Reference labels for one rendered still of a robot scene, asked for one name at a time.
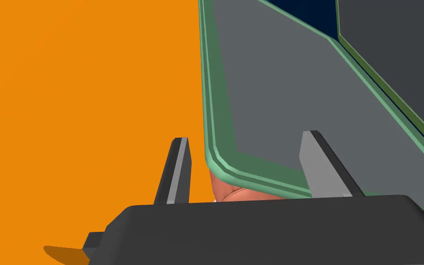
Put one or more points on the grey green-edged cabinet door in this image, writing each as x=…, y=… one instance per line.
x=293, y=106
x=399, y=48

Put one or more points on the salmon rounded object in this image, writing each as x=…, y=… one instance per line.
x=234, y=191

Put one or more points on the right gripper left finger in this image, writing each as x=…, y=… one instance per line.
x=177, y=173

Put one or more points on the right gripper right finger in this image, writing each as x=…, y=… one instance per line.
x=322, y=169

